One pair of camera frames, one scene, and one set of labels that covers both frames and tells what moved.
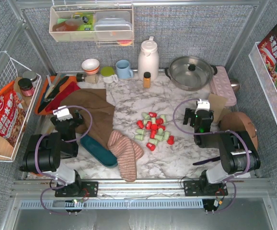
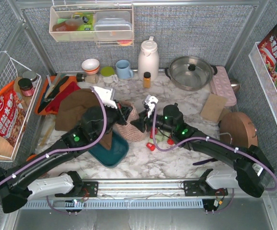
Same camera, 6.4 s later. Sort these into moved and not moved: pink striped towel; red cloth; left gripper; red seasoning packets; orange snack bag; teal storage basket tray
Moved: left gripper; pink striped towel
Not moved: teal storage basket tray; red seasoning packets; red cloth; orange snack bag
